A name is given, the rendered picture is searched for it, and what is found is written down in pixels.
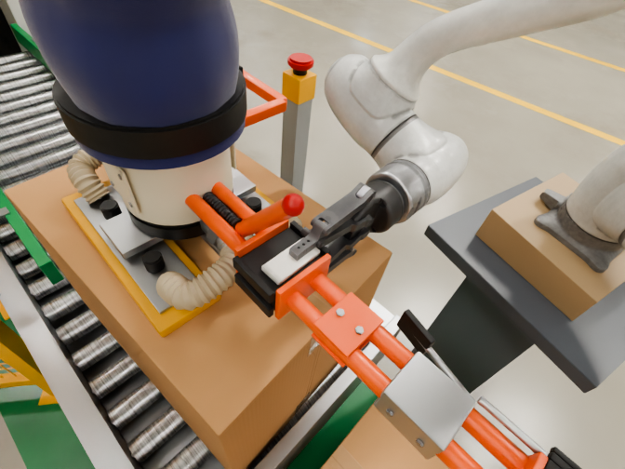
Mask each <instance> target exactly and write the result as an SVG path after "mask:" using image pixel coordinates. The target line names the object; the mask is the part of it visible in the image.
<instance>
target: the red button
mask: <svg viewBox="0 0 625 469"><path fill-rule="evenodd" d="M287 64H288V65H289V66H290V67H291V68H292V69H293V74H295V75H299V76H303V75H306V74H307V71H308V70H310V69H311V68H312V67H313V64H314V60H313V58H312V57H311V56H310V55H308V54H305V53H293V54H291V55H290V56H289V57H288V58H287Z"/></svg>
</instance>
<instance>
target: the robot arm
mask: <svg viewBox="0 0 625 469"><path fill-rule="evenodd" d="M622 9H625V0H482V1H479V2H476V3H473V4H470V5H467V6H465V7H460V8H458V9H455V10H452V11H450V12H448V13H445V14H444V15H442V16H439V17H437V18H435V19H433V20H431V21H429V22H427V23H426V24H424V25H423V26H421V27H420V28H418V29H417V30H416V31H415V32H413V33H412V34H411V35H410V36H409V37H407V38H406V39H405V40H404V41H403V42H402V43H401V44H400V45H399V46H397V47H396V48H395V49H394V50H392V51H391V52H389V53H387V54H382V55H374V56H373V57H372V58H371V59H370V60H369V59H368V58H367V57H365V56H363V55H359V54H348V55H346V56H344V57H341V58H339V59H338V60H336V61H335V62H334V63H333V64H332V66H331V67H330V69H329V70H328V72H327V74H326V79H325V94H326V100H327V102H328V105H329V107H330V109H331V110H332V112H333V114H334V115H335V116H336V117H337V119H338V120H339V122H340V123H341V125H342V126H343V127H344V129H345V130H346V131H347V132H348V134H349V135H350V136H351V137H352V139H353V140H354V141H355V142H356V143H357V144H358V145H359V146H360V147H362V148H363V149H364V150H365V151H367V152H368V153H369V155H370V156H371V157H372V158H373V159H374V160H375V162H376V163H377V165H378V166H379V170H378V171H377V172H375V173H374V174H372V175H371V176H370V177H369V178H368V179H367V181H366V184H363V183H362V182H359V183H358V184H357V185H356V186H355V187H354V188H353V189H352V191H351V192H349V193H348V194H346V195H345V196H343V197H342V198H341V199H340V200H339V201H337V202H336V203H335V204H333V205H332V206H330V207H329V208H327V209H326V210H324V211H323V212H321V213H320V214H319V215H317V216H316V217H314V218H313V219H312V221H311V226H312V229H310V230H309V229H308V228H307V227H306V226H305V227H303V228H302V230H301V232H300V233H301V234H302V235H304V236H305V237H302V238H301V239H300V240H299V241H298V242H296V243H295V244H293V245H292V246H290V247H289V248H287V249H286V250H284V251H283V252H281V253H280V254H279V255H277V256H276V257H274V258H273V259H271V260H270V261H268V262H267V263H265V264H264V265H262V266H261V270H262V271H263V272H264V273H265V274H266V275H267V276H268V277H269V278H270V279H271V280H272V281H274V282H275V283H276V284H277V285H280V284H282V283H283V282H284V281H286V280H287V279H288V278H289V277H290V276H292V275H293V274H294V273H296V272H297V271H298V270H300V269H301V268H302V267H303V266H305V265H306V264H307V263H309V262H310V261H312V260H313V259H314V258H316V257H317V256H318V255H320V250H319V249H318V248H317V247H319V248H321V247H323V246H325V247H326V248H328V249H329V250H330V256H331V260H330V264H329V268H328V272H327V273H328V274H329V273H330V272H331V271H332V270H334V269H335V268H336V267H337V266H339V265H340V264H341V263H342V262H344V261H345V260H347V259H348V258H350V257H351V256H353V255H354V254H355V253H356V251H357V250H356V249H355V248H354V246H355V245H356V244H357V243H358V242H359V241H360V240H363V239H364V238H366V237H367V236H368V234H369V233H384V232H386V231H388V230H389V229H390V228H391V227H393V226H394V225H395V224H398V223H402V222H405V221H407V220H408V219H409V218H410V217H411V216H413V215H414V214H415V213H416V212H417V211H419V210H421V209H422V208H423V207H424V206H426V205H429V204H431V203H433V202H434V201H436V200H438V199H439V198H441V197H442V196H443V195H444V194H446V193H447V192H448V191H449V190H450V189H451V188H452V187H453V186H454V184H455V183H456V182H457V181H458V179H459V178H460V176H461V175H462V173H463V172H464V170H465V167H466V166H467V163H468V157H469V154H468V149H467V146H466V144H465V142H464V141H463V140H462V139H461V138H460V137H458V136H456V135H454V134H452V133H449V132H445V131H441V130H436V129H434V128H433V127H430V126H429V125H427V124H426V123H424V122H423V121H422V120H421V119H420V118H419V117H418V116H417V115H416V114H415V113H414V111H413V109H414V108H415V103H416V101H417V100H418V99H419V84H420V81H421V78H422V77H423V75H424V74H425V73H426V72H427V70H428V69H429V68H430V67H431V66H432V65H433V64H434V63H435V62H437V61H438V60H440V59H441V58H442V57H444V56H446V55H448V54H451V53H454V52H457V51H460V50H463V49H467V48H471V47H479V46H482V45H486V44H491V43H495V42H499V41H503V40H508V39H512V38H516V37H520V36H524V35H529V34H536V33H540V32H545V31H549V30H553V29H557V28H561V27H565V26H569V25H573V24H577V23H582V22H584V21H588V20H595V19H598V18H601V17H603V16H606V15H609V14H612V13H615V12H618V11H620V10H622ZM539 197H540V198H541V200H542V201H543V202H544V203H545V204H546V205H547V206H548V207H549V208H550V209H551V210H550V211H549V212H547V213H545V214H541V215H538V216H537V217H536V218H535V219H534V223H535V224H536V225H537V226H538V227H539V228H541V229H543V230H544V231H546V232H548V233H549V234H550V235H552V236H553V237H555V238H556V239H557V240H558V241H560V242H561V243H562V244H563V245H565V246H566V247H567V248H569V249H570V250H571V251H573V252H574V253H575V254H577V255H578V256H579V257H580V258H582V259H583V260H584V261H585V262H586V263H587V264H588V265H589V266H590V267H591V268H592V269H593V270H594V271H595V272H596V273H603V272H604V271H606V270H607V269H608V267H609V264H610V262H612V261H613V260H614V259H615V258H616V257H617V256H618V254H620V253H621V252H622V251H623V250H625V144H623V145H621V146H620V147H618V148H617V149H616V150H615V151H613V152H612V153H611V154H609V155H608V156H607V157H606V158H604V159H603V160H602V161H601V162H600V163H599V164H598V165H597V166H596V167H595V168H594V169H593V170H592V171H591V172H590V173H589V174H588V175H587V176H586V177H585V179H584V180H583V181H582V182H581V183H580V184H579V186H578V187H577V188H576V190H575V191H574V193H571V194H570V195H568V196H567V197H565V196H563V195H561V194H558V193H556V192H555V191H553V190H551V189H546V190H545V192H544V193H541V195H540V196H539ZM323 221H325V222H323Z"/></svg>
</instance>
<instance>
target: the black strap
mask: <svg viewBox="0 0 625 469"><path fill-rule="evenodd" d="M52 97H53V101H54V102H55V104H56V106H57V109H58V111H59V113H60V116H61V118H62V120H63V122H64V125H65V126H66V128H67V129H68V131H69V132H70V134H71V135H72V136H73V137H74V138H75V139H76V140H77V141H79V142H80V143H82V144H84V145H85V146H86V147H88V148H90V149H93V150H95V151H98V152H100V153H103V154H109V155H113V156H117V157H123V158H129V159H144V160H154V159H168V158H174V157H181V156H184V155H189V154H196V153H199V152H201V151H204V150H206V149H209V148H211V147H213V146H215V145H217V144H219V143H221V142H223V141H225V140H226V139H228V138H229V137H231V136H232V134H233V133H234V132H235V131H236V130H238V129H239V127H240V126H241V125H242V124H243V123H244V121H245V118H246V111H247V101H246V80H245V77H244V72H243V67H242V66H241V65H239V72H238V79H237V85H236V90H235V93H234V94H233V95H232V97H231V98H230V99H229V100H227V101H226V102H225V103H224V104H223V105H222V106H221V107H219V108H218V110H217V111H216V112H214V113H212V114H209V115H206V116H204V117H201V118H197V119H194V120H192V121H188V122H185V123H182V124H178V125H175V126H169V127H124V126H117V125H111V124H108V123H106V122H103V121H100V120H99V119H97V118H95V117H94V116H92V115H90V114H87V113H85V112H84V111H82V110H80V109H79V108H78V107H77V106H76V105H75V104H74V103H73V101H72V99H71V98H70V96H69V95H68V94H67V92H66V91H65V90H64V88H63V87H62V86H61V84H60V83H59V81H58V80H57V79H56V80H55V82H54V85H53V87H52Z"/></svg>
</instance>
